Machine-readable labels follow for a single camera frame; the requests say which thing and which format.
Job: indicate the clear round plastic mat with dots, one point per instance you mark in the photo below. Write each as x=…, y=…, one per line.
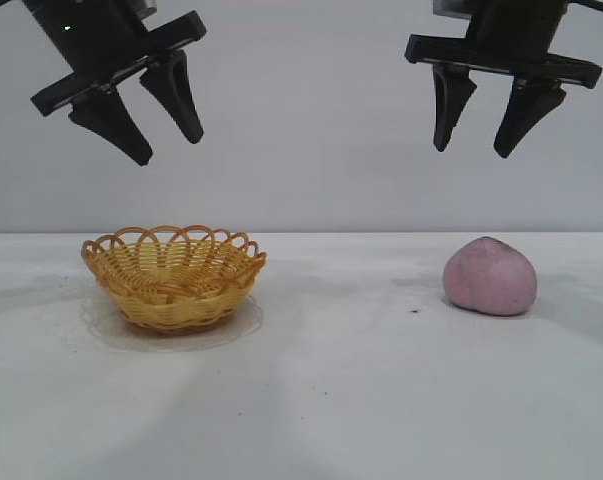
x=248, y=325

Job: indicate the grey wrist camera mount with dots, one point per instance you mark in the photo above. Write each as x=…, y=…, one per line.
x=146, y=5
x=451, y=7

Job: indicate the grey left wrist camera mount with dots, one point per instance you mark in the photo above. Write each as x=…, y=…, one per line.
x=146, y=5

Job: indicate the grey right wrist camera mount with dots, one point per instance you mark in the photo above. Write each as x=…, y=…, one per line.
x=451, y=7

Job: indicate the yellow woven wicker basket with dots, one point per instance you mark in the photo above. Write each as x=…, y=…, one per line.
x=181, y=310

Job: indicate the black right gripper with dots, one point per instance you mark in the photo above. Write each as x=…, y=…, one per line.
x=511, y=35

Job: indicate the pink peach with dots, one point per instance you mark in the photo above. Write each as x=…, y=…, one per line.
x=488, y=280

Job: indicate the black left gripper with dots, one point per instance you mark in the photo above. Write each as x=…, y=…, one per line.
x=101, y=50

